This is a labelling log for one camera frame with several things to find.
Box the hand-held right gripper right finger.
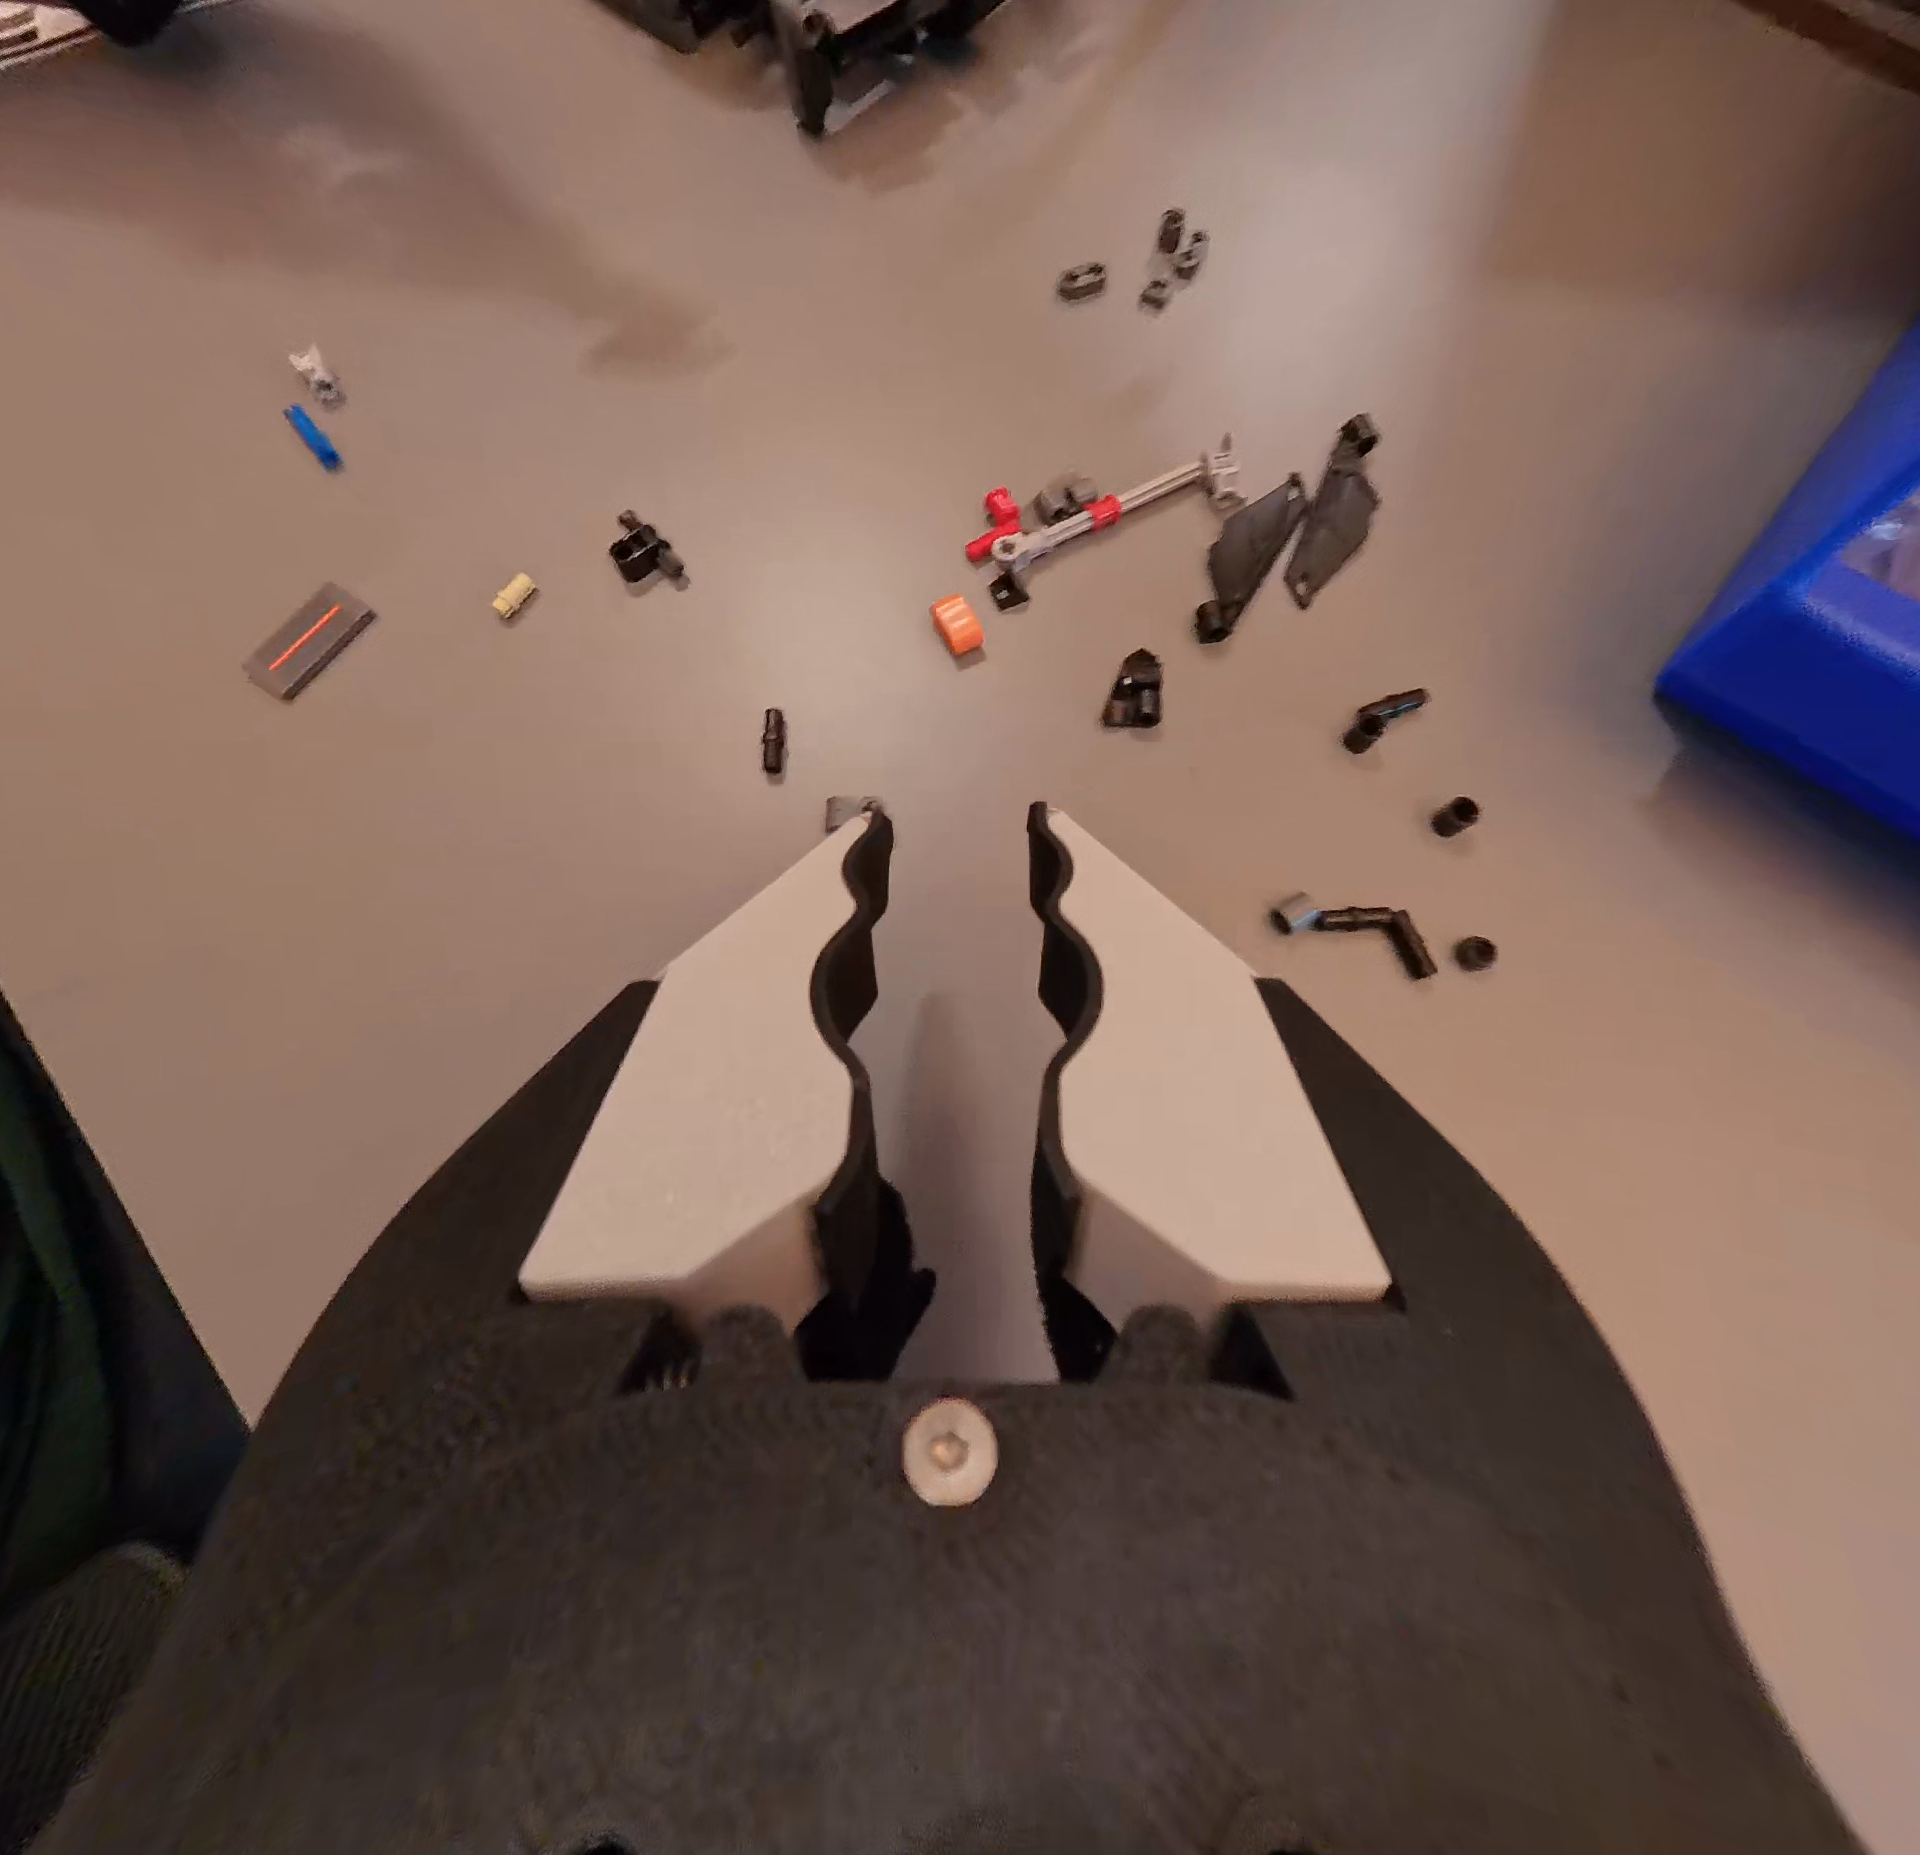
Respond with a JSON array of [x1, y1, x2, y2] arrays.
[[1025, 799, 1398, 1382]]

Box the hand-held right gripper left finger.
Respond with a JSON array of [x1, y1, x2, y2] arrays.
[[515, 809, 936, 1382]]

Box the black lego wing panels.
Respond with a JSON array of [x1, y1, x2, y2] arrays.
[[1193, 411, 1386, 645]]

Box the grey and red lego rods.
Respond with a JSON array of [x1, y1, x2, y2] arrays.
[[964, 437, 1247, 567]]

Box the large lego vehicle chassis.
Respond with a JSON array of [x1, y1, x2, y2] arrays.
[[502, 0, 1052, 139]]

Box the dark grey tile orange stripe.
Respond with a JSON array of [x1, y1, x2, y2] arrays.
[[241, 579, 378, 703]]

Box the person's green shirt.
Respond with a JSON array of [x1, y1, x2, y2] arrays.
[[0, 991, 249, 1855]]

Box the blue plastic bin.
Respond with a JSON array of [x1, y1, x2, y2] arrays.
[[1649, 321, 1920, 839]]

